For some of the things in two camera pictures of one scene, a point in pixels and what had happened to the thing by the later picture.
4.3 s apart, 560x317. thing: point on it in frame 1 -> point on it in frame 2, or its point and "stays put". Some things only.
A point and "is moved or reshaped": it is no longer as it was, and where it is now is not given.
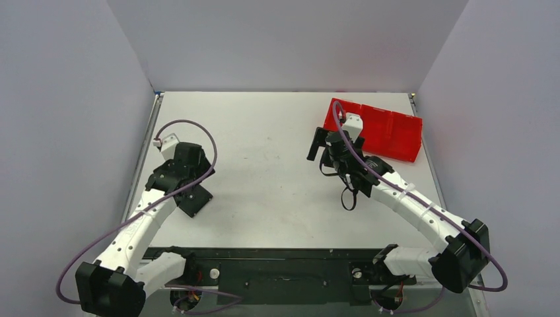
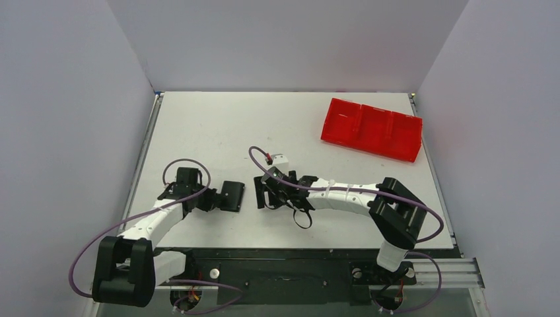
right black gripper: [316, 142] -> [267, 192]
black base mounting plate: [255, 276] stays put
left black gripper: [203, 168] -> [212, 202]
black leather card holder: [191, 201] is moved or reshaped
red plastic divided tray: [385, 134] stays put
